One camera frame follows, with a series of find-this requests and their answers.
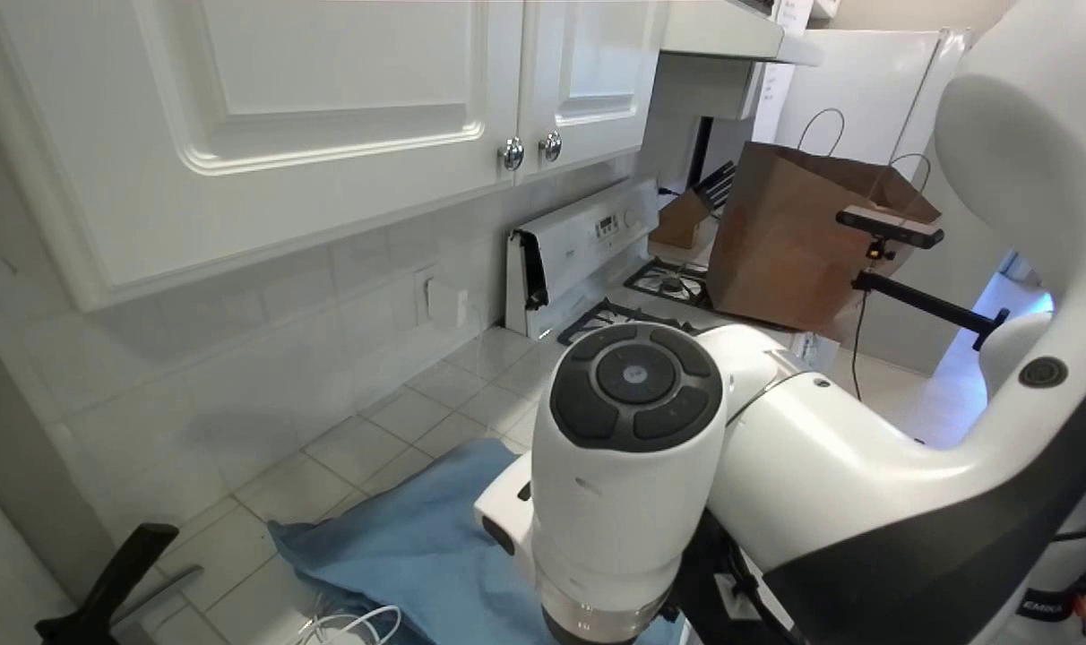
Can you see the white refrigerator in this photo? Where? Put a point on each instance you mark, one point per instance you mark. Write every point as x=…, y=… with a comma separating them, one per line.
x=875, y=95

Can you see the white kitchen stove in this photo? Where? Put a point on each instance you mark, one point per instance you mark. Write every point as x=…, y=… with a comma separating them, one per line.
x=579, y=245

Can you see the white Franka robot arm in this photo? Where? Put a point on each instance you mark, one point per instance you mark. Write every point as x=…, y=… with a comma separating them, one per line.
x=867, y=479

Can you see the brown paper bag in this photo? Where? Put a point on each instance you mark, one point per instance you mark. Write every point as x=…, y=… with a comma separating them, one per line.
x=781, y=237

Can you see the black camera on boom arm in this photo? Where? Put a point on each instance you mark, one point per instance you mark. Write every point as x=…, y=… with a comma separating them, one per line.
x=886, y=228

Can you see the white wall outlet with charger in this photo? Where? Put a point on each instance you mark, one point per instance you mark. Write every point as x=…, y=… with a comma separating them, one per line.
x=428, y=295

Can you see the white wall cabinet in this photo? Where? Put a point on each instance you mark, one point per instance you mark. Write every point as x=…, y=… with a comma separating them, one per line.
x=328, y=73

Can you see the blue pillowcase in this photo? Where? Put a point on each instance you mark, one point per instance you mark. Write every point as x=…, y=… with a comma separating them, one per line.
x=422, y=550

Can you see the wooden knife block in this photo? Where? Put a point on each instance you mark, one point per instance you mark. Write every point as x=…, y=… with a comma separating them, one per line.
x=683, y=219

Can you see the silver cabinet knob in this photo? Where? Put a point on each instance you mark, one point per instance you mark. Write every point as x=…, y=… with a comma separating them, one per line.
x=550, y=145
x=510, y=151

